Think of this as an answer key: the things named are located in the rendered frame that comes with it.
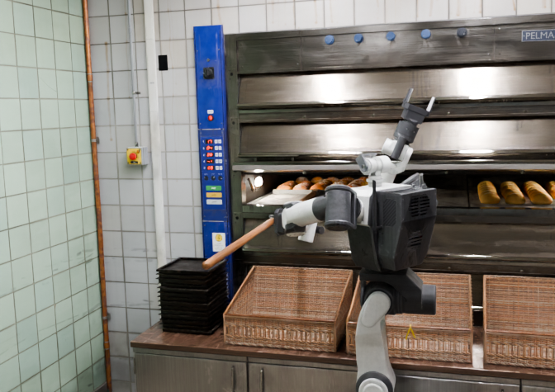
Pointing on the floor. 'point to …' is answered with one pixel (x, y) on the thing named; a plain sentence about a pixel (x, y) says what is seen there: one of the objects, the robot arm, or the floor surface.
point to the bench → (306, 368)
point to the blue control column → (209, 50)
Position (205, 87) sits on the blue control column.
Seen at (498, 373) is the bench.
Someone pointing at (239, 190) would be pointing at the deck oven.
